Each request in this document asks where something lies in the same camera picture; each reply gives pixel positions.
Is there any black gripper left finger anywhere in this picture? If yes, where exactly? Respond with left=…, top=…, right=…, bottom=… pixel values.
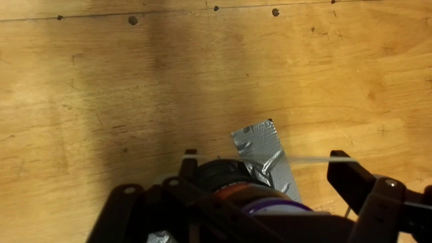
left=86, top=147, right=253, bottom=243

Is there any grey duct tape piece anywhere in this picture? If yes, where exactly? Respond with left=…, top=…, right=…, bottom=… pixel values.
left=229, top=118, right=303, bottom=205
left=144, top=230, right=179, bottom=243

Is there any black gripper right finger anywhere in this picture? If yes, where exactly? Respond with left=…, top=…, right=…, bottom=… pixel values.
left=325, top=149, right=432, bottom=243

